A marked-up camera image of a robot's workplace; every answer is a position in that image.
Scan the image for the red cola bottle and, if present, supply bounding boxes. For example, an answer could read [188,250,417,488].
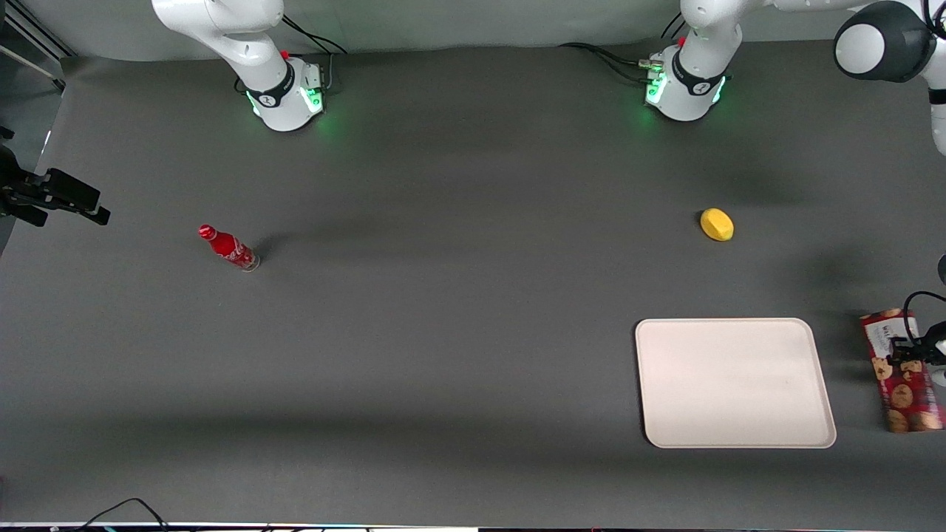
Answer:
[198,224,261,273]

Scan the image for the black cable at table edge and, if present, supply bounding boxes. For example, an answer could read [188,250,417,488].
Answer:
[74,497,172,532]

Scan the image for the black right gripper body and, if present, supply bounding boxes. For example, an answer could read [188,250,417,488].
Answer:
[0,126,50,222]

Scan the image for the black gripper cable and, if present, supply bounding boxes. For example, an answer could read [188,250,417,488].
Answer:
[902,290,946,342]

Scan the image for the red cookie box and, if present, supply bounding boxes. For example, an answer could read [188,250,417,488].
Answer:
[860,308,946,434]

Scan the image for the black right arm base cables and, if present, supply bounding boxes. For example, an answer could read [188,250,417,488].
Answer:
[235,13,349,95]

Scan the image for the cream plastic tray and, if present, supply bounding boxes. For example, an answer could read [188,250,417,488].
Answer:
[635,318,837,449]

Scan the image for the yellow lemon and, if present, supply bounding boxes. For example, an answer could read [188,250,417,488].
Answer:
[699,208,735,242]

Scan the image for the black left arm base cables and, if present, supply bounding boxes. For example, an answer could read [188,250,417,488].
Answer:
[558,13,688,86]

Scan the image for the black arm base cables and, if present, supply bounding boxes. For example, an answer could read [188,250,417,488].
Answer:
[235,13,349,95]
[558,13,688,86]

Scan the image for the metal frame bars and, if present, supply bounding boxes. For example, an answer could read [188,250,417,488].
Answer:
[0,0,76,92]

